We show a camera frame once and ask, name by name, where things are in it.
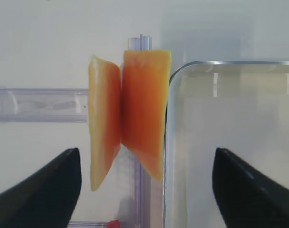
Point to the clear left long rail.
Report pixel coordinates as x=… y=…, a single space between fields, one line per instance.
x=127 y=195

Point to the clear cheese holder track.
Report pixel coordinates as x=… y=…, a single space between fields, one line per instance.
x=43 y=105

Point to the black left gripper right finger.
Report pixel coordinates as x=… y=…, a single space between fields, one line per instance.
x=247 y=198

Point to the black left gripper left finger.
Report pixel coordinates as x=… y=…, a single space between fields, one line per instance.
x=47 y=198

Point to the red tomato slice in holder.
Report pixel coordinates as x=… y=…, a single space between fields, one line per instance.
x=113 y=224

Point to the orange cheese slice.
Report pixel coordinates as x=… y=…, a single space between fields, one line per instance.
x=104 y=112
x=145 y=88

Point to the white metal tray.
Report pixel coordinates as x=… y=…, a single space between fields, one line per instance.
x=242 y=106

